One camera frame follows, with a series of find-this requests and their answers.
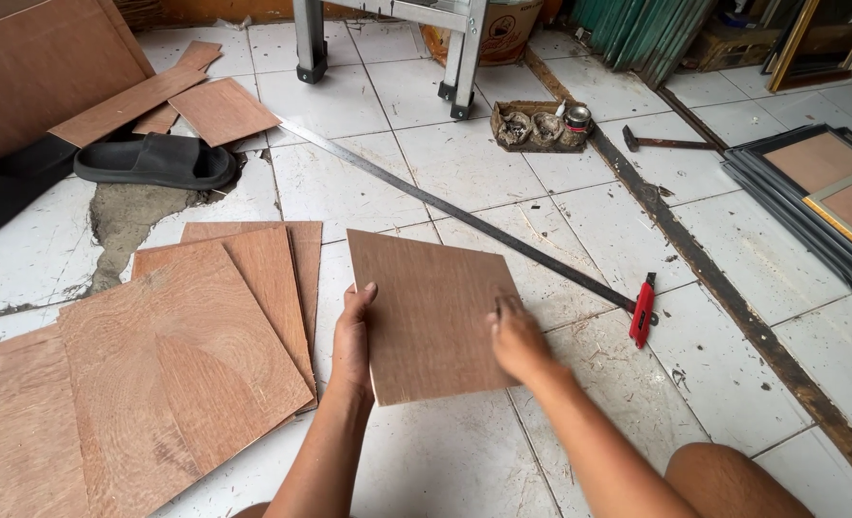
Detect person's left hand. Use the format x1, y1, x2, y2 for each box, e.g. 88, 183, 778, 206
330, 282, 379, 401

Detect person's right hand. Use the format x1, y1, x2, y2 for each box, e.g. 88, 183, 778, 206
488, 295, 558, 386

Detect small rectangular plywood board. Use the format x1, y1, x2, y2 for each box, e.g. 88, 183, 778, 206
346, 229, 535, 407

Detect long steel ruler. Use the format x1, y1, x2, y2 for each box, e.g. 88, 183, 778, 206
277, 117, 639, 315

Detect red utility knife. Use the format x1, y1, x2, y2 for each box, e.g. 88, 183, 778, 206
628, 272, 658, 351

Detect cardboard tray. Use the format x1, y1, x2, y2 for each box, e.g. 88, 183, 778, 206
489, 100, 596, 154

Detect person's right knee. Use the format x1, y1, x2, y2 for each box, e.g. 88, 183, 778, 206
665, 442, 817, 518

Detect printed cardboard bucket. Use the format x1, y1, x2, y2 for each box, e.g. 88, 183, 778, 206
420, 0, 544, 68

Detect aluminium stepladder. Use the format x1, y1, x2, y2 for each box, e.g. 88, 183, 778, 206
292, 0, 490, 121

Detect stack of green glass panes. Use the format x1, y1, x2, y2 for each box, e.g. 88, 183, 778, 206
568, 0, 718, 89

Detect stack of dark picture frames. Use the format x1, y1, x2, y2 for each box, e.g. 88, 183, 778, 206
721, 124, 852, 315

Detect plywood board with round grain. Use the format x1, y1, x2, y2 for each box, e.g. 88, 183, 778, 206
57, 239, 316, 518

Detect square plywood offcut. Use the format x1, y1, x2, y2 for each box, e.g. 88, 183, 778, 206
167, 77, 283, 148

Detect black rubber slipper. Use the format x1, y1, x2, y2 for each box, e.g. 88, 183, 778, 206
0, 133, 80, 247
73, 132, 238, 191

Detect narrow plywood strip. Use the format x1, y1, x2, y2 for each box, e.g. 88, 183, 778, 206
131, 40, 224, 136

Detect leaning framed mirrors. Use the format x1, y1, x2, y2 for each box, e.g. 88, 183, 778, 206
760, 0, 852, 94

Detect long plywood strip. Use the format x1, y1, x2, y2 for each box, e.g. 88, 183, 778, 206
49, 66, 208, 149

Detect large plywood board with tape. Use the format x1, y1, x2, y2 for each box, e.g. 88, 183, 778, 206
0, 324, 90, 518

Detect large plywood sheet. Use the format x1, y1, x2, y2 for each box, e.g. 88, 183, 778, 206
0, 0, 157, 159

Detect hammer with wooden handle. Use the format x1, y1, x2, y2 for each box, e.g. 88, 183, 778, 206
621, 125, 722, 153

